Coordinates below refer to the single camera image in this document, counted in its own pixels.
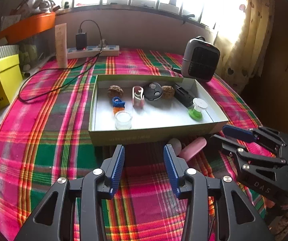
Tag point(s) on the green white suction stand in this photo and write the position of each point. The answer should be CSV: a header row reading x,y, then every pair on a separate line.
x,y
199,105

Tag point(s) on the yellow shoe box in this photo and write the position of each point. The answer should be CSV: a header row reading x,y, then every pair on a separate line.
x,y
10,79

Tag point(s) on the walnut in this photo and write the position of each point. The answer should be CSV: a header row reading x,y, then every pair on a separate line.
x,y
115,91
167,92

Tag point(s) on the pink clip holder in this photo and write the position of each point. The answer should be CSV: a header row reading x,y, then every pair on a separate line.
x,y
137,97

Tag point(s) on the black round key fob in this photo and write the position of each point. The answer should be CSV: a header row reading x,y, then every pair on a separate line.
x,y
152,91

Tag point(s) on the pink cosmetic tube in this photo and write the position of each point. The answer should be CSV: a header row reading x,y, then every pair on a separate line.
x,y
61,45

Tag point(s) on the blue orange knitted toy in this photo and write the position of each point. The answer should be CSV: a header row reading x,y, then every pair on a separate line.
x,y
118,104

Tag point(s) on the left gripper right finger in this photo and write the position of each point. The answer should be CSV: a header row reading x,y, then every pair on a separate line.
x,y
213,202

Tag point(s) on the yellow heart pattern curtain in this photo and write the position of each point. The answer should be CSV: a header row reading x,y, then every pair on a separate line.
x,y
244,30

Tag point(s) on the pink oblong case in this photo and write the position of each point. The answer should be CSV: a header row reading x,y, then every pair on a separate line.
x,y
193,148

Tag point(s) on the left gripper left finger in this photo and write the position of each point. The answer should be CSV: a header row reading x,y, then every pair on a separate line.
x,y
52,218

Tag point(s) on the black rectangular battery case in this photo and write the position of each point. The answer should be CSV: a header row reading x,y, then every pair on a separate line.
x,y
183,96

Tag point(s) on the white green cardboard tray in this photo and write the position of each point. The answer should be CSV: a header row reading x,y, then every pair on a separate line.
x,y
158,120

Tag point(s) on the grey black space heater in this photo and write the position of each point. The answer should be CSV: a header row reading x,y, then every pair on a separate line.
x,y
200,60

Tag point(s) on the white power strip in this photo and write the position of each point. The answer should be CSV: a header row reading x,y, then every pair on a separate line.
x,y
91,51

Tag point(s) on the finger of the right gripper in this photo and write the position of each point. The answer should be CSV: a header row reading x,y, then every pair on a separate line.
x,y
239,133
241,156

